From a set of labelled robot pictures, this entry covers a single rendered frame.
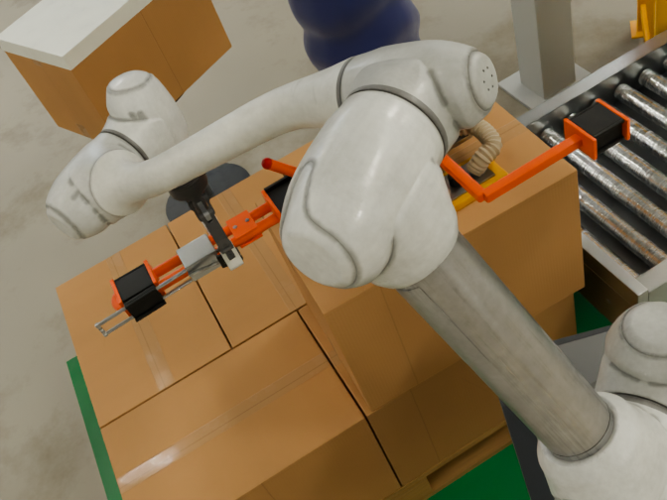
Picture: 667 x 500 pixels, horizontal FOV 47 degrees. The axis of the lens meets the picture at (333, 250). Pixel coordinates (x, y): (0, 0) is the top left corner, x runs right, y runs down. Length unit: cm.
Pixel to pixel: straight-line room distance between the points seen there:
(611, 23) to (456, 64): 283
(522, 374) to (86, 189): 68
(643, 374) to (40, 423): 231
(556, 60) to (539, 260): 157
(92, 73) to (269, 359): 115
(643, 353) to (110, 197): 81
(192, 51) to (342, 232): 217
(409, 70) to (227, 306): 141
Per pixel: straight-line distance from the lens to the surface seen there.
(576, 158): 225
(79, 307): 244
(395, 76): 86
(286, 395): 193
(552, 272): 182
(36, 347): 328
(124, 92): 127
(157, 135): 128
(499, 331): 92
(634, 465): 110
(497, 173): 164
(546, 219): 168
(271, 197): 156
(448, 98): 85
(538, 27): 308
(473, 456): 232
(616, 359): 121
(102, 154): 121
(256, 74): 397
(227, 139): 108
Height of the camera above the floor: 211
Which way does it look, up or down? 46 degrees down
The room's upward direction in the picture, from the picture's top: 24 degrees counter-clockwise
